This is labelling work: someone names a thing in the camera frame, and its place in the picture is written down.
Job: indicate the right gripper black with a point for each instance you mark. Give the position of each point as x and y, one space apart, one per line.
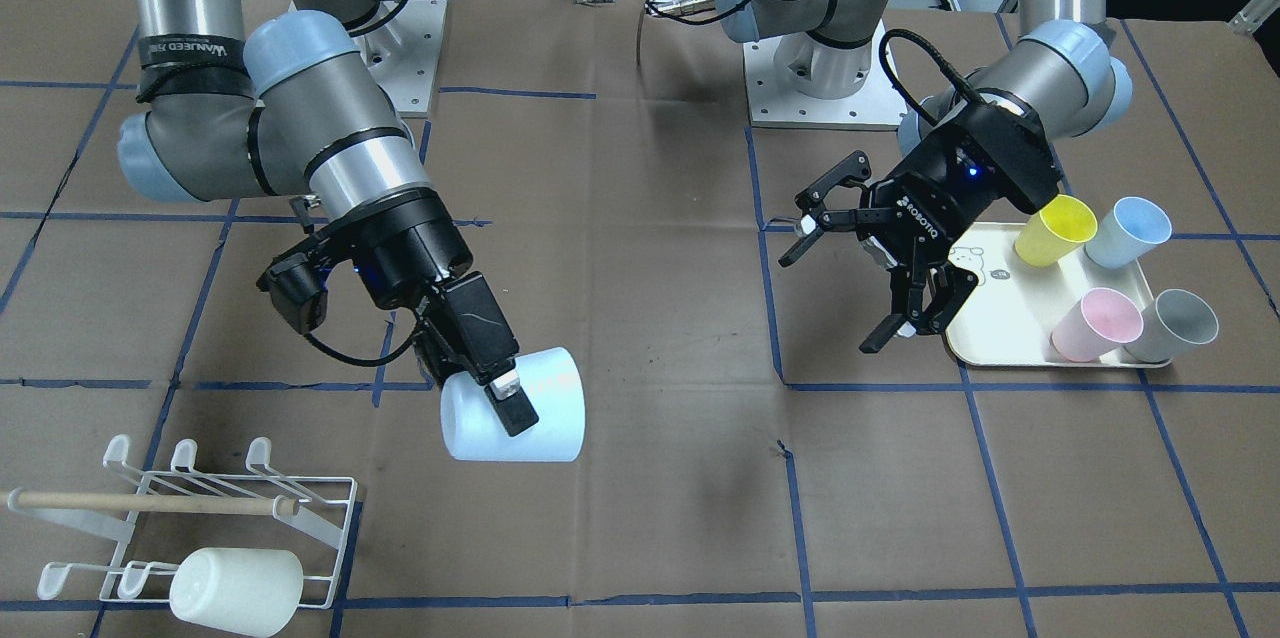
418 250

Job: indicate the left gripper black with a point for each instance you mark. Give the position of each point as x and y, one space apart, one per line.
925 208

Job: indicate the light blue cup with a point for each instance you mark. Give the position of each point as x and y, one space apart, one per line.
1133 227
542 421

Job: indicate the white ikea cup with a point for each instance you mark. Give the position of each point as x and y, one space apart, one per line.
238 590

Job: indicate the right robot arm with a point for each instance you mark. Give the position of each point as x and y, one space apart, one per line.
291 110

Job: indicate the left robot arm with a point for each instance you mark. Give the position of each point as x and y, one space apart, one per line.
1060 72

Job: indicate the yellow cup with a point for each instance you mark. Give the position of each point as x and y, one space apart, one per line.
1061 227

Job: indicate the pink cup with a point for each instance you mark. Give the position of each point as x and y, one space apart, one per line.
1100 321

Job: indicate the grey cup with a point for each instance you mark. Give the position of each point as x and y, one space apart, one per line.
1175 322

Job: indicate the cream plastic tray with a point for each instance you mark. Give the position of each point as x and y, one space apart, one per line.
1008 319

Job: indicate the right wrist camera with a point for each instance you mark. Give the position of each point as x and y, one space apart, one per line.
296 281

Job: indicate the white wire cup rack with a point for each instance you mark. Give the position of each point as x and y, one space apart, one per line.
164 511

